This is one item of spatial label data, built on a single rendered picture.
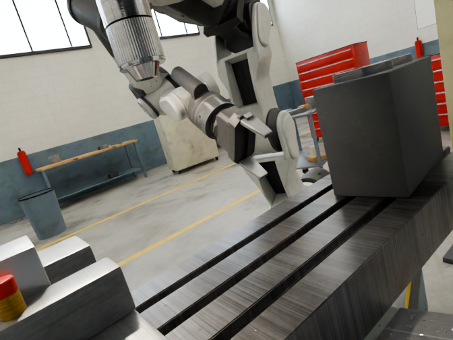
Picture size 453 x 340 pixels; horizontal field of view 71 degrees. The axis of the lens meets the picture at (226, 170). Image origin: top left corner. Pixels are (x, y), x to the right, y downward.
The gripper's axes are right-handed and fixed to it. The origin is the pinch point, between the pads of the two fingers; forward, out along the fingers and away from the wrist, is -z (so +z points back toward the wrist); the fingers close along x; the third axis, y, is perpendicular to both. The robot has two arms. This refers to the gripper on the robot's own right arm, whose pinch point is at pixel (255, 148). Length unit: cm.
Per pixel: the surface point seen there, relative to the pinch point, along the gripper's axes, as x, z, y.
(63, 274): 12.8, -12.9, -36.2
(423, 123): 8.8, -19.3, 19.4
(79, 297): 18.4, -19.5, -35.1
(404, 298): -60, -34, 38
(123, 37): 28.9, -4.8, -22.5
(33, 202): -294, 340, -77
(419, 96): 12.5, -16.8, 19.7
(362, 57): -187, 216, 425
